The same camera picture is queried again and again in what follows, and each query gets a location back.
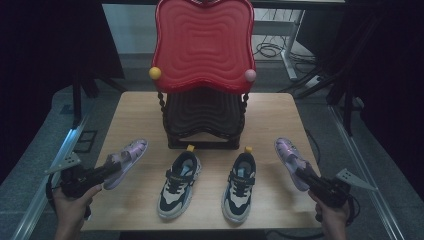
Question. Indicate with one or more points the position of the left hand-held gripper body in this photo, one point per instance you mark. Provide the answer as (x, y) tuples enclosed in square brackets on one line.
[(78, 181)]

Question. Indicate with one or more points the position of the person's left hand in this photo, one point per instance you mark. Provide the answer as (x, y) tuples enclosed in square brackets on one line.
[(71, 210)]

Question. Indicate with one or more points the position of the person's right hand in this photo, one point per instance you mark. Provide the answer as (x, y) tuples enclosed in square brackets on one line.
[(333, 218)]

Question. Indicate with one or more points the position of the aluminium floor rail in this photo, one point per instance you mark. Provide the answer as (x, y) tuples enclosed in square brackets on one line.
[(363, 173), (50, 180)]

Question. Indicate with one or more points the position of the black metal stand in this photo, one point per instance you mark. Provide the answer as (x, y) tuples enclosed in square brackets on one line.
[(77, 100), (348, 110)]

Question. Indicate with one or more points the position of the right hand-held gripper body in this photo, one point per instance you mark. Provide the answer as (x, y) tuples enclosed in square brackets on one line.
[(333, 193)]

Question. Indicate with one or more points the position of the white power strip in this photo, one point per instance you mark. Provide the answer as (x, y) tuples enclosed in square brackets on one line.
[(314, 81)]

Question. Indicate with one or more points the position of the navy and white sneaker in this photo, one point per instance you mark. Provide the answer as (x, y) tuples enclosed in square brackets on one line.
[(176, 196), (238, 200)]

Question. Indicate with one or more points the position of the black curtain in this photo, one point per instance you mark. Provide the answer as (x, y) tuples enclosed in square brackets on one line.
[(43, 66), (383, 83)]

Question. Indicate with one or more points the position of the red and black shoe rack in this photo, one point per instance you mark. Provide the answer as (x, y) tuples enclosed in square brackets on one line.
[(203, 46)]

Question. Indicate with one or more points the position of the purple sandal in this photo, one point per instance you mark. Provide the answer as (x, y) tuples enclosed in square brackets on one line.
[(288, 153), (131, 153)]

